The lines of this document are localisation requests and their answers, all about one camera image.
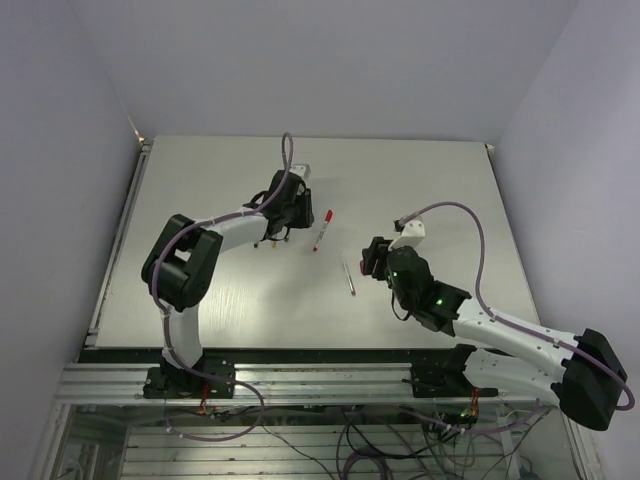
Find purple marker pen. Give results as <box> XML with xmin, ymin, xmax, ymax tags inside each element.
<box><xmin>341</xmin><ymin>256</ymin><xmax>357</xmax><ymax>297</ymax></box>

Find red marker pen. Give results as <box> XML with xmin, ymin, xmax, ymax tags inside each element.
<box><xmin>312</xmin><ymin>220</ymin><xmax>331</xmax><ymax>252</ymax></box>

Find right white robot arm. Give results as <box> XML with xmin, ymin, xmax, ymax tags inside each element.
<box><xmin>360</xmin><ymin>237</ymin><xmax>627</xmax><ymax>431</ymax></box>

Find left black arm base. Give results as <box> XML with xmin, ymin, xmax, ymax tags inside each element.
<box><xmin>143</xmin><ymin>355</ymin><xmax>235</xmax><ymax>400</ymax></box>

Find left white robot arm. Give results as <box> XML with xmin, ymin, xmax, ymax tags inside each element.
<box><xmin>141</xmin><ymin>164</ymin><xmax>314</xmax><ymax>397</ymax></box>

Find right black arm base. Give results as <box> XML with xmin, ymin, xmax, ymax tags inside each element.
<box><xmin>396</xmin><ymin>344</ymin><xmax>497</xmax><ymax>399</ymax></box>

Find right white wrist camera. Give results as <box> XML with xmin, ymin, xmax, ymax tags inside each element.
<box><xmin>389</xmin><ymin>216</ymin><xmax>426</xmax><ymax>250</ymax></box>

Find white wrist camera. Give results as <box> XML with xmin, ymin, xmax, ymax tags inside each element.
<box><xmin>389</xmin><ymin>216</ymin><xmax>426</xmax><ymax>250</ymax></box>
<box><xmin>290</xmin><ymin>164</ymin><xmax>311</xmax><ymax>182</ymax></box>

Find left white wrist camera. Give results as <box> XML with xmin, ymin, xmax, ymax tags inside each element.
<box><xmin>290</xmin><ymin>164</ymin><xmax>311</xmax><ymax>182</ymax></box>

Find loose cables under table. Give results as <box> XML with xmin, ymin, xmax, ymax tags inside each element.
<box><xmin>164</xmin><ymin>397</ymin><xmax>531</xmax><ymax>480</ymax></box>

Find aluminium frame rail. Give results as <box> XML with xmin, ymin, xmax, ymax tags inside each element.
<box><xmin>54</xmin><ymin>359</ymin><xmax>551</xmax><ymax>401</ymax></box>

